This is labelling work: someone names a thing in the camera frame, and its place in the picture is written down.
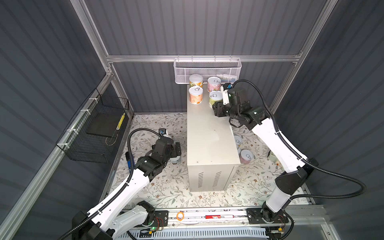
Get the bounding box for silver top can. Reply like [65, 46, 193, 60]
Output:
[170, 156, 181, 165]

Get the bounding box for green label food can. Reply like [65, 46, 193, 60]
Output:
[209, 91, 223, 108]

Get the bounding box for pink label food can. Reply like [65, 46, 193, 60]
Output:
[207, 77, 221, 92]

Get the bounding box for peach label food can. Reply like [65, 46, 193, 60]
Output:
[189, 86, 204, 105]

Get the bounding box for orange yellow label can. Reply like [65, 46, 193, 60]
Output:
[189, 74, 204, 88]

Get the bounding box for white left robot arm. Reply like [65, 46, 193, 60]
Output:
[60, 128, 182, 240]

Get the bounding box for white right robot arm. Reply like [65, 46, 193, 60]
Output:
[213, 80, 367, 223]

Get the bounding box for beige metal cabinet counter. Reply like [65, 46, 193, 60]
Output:
[187, 87, 241, 192]

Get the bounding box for tubes in mesh basket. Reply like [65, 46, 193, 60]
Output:
[216, 74, 238, 84]

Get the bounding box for blue lighter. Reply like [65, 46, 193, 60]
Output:
[125, 151, 132, 172]

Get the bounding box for pale green flat box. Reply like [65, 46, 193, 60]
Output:
[268, 153, 278, 163]

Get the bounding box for orange rubber band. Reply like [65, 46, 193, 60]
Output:
[176, 212, 185, 222]

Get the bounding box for red white marker pen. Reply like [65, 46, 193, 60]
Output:
[205, 215, 235, 219]

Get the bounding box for white wire mesh basket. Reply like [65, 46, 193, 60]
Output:
[173, 57, 242, 85]

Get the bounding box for black wire wall basket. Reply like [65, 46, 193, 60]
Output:
[57, 91, 130, 164]

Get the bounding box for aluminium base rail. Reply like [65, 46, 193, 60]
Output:
[154, 207, 290, 227]

